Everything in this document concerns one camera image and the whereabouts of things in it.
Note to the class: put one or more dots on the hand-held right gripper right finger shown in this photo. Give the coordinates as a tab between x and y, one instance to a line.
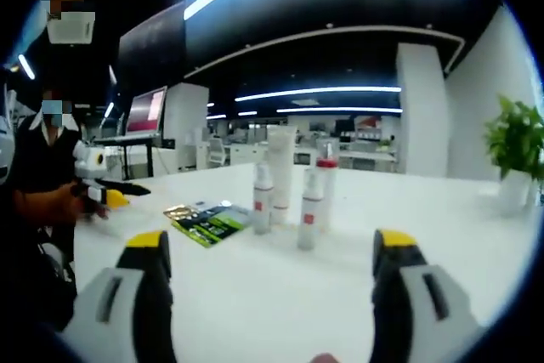
416	324

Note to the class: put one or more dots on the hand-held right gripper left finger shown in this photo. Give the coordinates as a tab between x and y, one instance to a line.
110	320

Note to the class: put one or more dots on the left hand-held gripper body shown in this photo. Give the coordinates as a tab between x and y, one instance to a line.
91	163

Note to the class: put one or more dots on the gold skincare packet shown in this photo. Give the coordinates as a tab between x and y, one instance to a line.
183	213

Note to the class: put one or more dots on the green black skincare packet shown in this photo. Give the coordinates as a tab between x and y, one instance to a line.
212	229

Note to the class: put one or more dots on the small white pump bottle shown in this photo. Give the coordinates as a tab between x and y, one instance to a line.
262	218
309	231

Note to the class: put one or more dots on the white bottle red collar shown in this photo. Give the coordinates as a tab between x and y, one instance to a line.
329	193

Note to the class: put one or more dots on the tall white skincare tube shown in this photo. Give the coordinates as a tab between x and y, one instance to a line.
282	154

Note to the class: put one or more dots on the person's left hand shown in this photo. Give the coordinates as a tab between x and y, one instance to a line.
85	205

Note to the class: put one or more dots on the person's right hand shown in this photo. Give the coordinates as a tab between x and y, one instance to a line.
324	358

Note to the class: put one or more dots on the pink laptop screen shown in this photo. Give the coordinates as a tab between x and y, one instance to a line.
144	112

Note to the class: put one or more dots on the operator in dark shirt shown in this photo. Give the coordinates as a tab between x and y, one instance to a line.
38	286

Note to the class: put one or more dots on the white chest-worn device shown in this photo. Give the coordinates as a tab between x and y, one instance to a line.
5	142

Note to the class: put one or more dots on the white swivel office chair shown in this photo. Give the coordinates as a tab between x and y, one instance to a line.
217	150

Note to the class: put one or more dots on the dark hanging panel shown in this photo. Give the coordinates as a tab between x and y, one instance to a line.
149	48

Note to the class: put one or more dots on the ceiling air conditioner vent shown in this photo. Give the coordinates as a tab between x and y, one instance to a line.
70	33

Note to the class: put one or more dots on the row of white office desks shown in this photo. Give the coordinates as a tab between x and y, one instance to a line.
361	152

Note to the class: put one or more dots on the green potted plant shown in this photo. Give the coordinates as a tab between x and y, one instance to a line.
514	142

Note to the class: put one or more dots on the office ceiling light strip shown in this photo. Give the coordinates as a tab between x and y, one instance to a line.
340	109
319	91

